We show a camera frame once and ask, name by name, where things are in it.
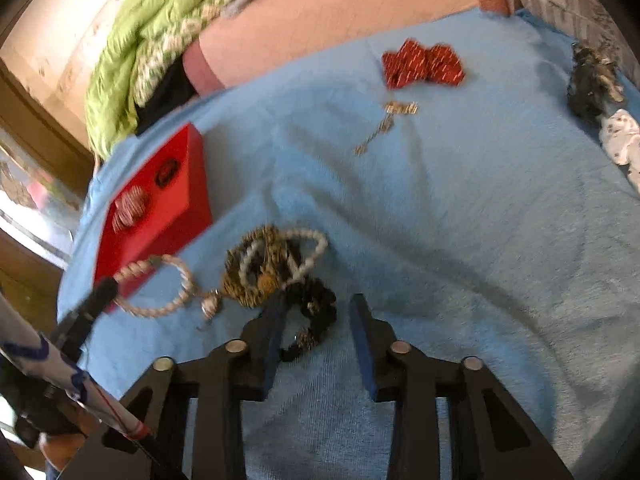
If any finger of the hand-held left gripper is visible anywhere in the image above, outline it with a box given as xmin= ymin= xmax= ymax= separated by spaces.
xmin=50 ymin=277 xmax=121 ymax=361

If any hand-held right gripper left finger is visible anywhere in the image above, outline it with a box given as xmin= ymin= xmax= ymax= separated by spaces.
xmin=57 ymin=290 xmax=291 ymax=480

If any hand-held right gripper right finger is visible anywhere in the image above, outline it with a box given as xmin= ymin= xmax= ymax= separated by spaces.
xmin=348 ymin=292 xmax=576 ymax=480

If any black bead bracelet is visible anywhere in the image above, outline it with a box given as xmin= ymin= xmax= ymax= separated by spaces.
xmin=279 ymin=280 xmax=338 ymax=363

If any white rope bracelet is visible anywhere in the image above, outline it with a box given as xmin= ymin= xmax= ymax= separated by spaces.
xmin=112 ymin=254 xmax=196 ymax=318

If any gold chain necklace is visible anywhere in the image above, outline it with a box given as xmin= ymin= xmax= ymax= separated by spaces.
xmin=222 ymin=226 xmax=296 ymax=307

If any red jewelry box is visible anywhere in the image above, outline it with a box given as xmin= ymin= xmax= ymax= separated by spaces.
xmin=92 ymin=123 xmax=213 ymax=315

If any person's left hand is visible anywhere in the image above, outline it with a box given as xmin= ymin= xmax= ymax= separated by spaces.
xmin=39 ymin=405 xmax=103 ymax=473

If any silver pendant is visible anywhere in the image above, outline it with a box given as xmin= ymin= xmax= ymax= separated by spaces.
xmin=200 ymin=290 xmax=223 ymax=322

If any striped round earring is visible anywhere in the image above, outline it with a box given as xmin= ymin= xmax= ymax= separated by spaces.
xmin=122 ymin=185 xmax=149 ymax=214
xmin=112 ymin=207 xmax=136 ymax=234

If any light blue blanket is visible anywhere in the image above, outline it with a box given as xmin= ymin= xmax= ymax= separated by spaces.
xmin=57 ymin=7 xmax=640 ymax=480

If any black cloth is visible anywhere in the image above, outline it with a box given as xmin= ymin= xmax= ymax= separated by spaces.
xmin=137 ymin=55 xmax=198 ymax=136

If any green patterned blanket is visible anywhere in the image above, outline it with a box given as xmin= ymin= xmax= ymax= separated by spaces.
xmin=85 ymin=0 xmax=251 ymax=158

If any red patterned pouch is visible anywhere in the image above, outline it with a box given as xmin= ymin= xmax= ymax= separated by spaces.
xmin=382 ymin=39 xmax=466 ymax=91

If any white printed cloth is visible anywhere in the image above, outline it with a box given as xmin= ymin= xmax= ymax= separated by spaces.
xmin=599 ymin=109 xmax=640 ymax=186

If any pink mattress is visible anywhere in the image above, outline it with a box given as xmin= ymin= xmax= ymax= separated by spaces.
xmin=182 ymin=0 xmax=511 ymax=97

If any dark patterned cloth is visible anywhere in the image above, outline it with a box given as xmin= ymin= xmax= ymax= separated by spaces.
xmin=566 ymin=42 xmax=626 ymax=121

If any white pearl necklace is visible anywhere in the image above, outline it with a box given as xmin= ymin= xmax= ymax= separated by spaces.
xmin=237 ymin=227 xmax=328 ymax=292

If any dark red ring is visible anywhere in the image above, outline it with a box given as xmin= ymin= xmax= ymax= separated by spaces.
xmin=155 ymin=160 xmax=181 ymax=186

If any wooden door frame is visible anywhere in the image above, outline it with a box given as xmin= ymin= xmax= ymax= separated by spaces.
xmin=0 ymin=60 xmax=96 ymax=201

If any gold chain earring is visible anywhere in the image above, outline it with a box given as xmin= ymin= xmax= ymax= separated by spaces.
xmin=354 ymin=101 xmax=418 ymax=156

